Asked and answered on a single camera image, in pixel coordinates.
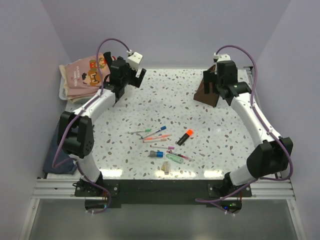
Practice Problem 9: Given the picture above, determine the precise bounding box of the brown wooden desk organizer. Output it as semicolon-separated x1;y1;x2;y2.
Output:
193;78;219;108

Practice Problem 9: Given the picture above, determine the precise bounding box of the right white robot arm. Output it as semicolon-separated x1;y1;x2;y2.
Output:
203;55;293;197

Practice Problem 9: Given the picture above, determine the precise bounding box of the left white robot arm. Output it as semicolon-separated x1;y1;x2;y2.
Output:
57;52;146;197

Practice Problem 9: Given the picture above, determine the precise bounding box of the pink pixel-print shirt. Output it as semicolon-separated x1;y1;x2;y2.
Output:
59;52;110;102

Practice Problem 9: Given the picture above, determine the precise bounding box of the green transparent case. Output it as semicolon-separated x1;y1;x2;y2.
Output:
165;153;183;164

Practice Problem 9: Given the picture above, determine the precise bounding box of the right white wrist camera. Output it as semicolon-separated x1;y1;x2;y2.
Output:
213;52;231;63

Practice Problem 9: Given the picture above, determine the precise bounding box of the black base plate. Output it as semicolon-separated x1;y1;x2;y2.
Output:
74;178;253;213

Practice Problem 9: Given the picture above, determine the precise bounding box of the blue grey sharpener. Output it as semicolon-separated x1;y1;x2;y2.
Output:
148;150;164;158

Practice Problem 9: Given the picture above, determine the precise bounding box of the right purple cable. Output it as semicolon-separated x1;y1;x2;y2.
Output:
195;44;294;213

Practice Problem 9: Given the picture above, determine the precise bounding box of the beige eraser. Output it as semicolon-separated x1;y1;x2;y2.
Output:
161;161;170;175

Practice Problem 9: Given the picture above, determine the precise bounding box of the orange black highlighter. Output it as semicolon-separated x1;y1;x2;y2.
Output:
176;129;194;146

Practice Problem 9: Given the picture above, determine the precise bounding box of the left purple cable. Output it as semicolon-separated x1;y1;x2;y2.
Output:
51;38;131;215

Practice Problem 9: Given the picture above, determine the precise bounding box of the blue folded cloth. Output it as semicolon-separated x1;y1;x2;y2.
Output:
42;122;78;176

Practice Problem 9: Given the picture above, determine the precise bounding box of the black red folded garment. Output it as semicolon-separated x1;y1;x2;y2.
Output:
103;51;115;69

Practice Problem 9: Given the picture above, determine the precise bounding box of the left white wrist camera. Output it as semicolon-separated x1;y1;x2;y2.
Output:
126;49;143;70

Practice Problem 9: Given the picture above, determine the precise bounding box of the pink capped pen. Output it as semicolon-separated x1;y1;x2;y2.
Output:
150;144;175;150

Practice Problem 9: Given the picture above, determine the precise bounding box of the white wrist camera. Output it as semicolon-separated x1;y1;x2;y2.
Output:
213;52;231;63
126;49;143;70

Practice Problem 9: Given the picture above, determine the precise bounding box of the green capped pen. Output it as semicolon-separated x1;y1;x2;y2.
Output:
127;128;152;134

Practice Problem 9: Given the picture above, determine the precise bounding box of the purple cable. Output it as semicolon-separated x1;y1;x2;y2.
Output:
195;44;294;213
51;38;131;215

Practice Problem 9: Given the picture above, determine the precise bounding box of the blue capped pen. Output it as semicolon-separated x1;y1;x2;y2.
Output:
141;126;167;140

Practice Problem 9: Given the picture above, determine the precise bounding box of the red clear pen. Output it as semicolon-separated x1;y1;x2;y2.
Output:
166;150;195;161

